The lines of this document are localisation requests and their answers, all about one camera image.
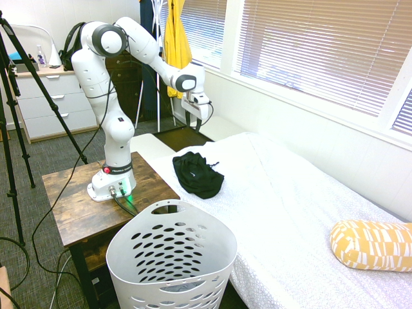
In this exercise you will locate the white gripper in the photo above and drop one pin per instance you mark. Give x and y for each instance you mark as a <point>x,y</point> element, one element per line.
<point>201,111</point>

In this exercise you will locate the black garment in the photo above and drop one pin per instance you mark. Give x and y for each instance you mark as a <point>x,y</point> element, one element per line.
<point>196,180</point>

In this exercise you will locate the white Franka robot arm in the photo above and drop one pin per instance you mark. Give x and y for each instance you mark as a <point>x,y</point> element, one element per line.
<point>109,128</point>

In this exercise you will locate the white perforated laundry basket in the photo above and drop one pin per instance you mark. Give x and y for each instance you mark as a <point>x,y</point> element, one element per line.
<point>222,254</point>

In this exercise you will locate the white coat rack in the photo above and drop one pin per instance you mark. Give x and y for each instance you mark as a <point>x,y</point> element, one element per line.
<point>159,106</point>

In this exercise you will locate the navy hanging garment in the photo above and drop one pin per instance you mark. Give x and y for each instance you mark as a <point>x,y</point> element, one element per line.
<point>148,90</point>

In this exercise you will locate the dark wooden cabinet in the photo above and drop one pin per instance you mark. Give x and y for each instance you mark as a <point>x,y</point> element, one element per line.
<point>125,80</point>

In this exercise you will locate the yellow hanging jacket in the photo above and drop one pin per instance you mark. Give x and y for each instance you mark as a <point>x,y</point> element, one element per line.
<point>175,38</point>

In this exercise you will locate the white window blinds behind jacket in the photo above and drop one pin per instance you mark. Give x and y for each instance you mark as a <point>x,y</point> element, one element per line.
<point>206,29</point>

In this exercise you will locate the bed with white bedspread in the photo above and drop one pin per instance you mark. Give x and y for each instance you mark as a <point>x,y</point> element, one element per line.
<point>289,206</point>

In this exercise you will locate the white drawer dresser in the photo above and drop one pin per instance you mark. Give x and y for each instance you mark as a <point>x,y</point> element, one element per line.
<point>58,106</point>

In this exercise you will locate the black backpack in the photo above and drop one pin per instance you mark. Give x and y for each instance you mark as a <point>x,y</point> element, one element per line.
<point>69,51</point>

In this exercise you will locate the rustic wooden side table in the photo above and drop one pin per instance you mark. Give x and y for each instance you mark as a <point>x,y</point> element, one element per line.
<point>80,212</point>

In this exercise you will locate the large white window blinds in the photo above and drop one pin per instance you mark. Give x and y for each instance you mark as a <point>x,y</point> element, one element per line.
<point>322,48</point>

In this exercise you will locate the white desk lamp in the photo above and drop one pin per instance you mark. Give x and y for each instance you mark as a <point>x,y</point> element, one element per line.
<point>54,58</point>

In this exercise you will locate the clear plastic bottle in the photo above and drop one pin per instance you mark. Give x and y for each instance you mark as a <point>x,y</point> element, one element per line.
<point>42,59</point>

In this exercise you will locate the grey box on dresser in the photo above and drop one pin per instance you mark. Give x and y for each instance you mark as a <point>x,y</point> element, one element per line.
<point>25,69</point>

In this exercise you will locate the narrow white window blinds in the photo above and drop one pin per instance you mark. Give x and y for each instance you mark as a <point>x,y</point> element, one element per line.
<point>404,112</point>

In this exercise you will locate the yellow white patterned pillow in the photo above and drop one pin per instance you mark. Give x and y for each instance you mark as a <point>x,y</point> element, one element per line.
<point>370,244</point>

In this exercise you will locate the brown cardboard box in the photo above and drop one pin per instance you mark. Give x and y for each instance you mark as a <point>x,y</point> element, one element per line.
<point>4,286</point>

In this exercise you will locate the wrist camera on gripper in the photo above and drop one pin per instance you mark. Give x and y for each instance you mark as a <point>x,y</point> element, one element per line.
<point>199,98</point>

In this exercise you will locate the black camera tripod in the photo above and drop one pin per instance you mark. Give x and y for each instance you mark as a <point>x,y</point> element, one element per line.
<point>42,87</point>

